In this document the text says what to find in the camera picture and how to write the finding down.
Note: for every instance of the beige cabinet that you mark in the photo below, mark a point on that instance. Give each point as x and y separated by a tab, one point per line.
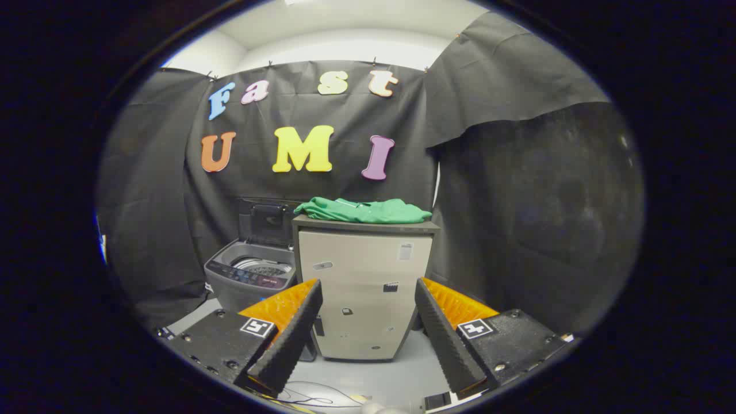
362	270

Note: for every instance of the grey washing machine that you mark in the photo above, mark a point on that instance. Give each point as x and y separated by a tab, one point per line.
230	287

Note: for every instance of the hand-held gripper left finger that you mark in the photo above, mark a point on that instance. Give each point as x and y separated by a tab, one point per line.
290	339

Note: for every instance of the green shirt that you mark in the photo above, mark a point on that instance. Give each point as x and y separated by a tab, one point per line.
368	211

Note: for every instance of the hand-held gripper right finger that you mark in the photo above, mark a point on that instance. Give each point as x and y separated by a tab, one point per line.
445	339

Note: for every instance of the black backdrop cloth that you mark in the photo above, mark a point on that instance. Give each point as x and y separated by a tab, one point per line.
322	190

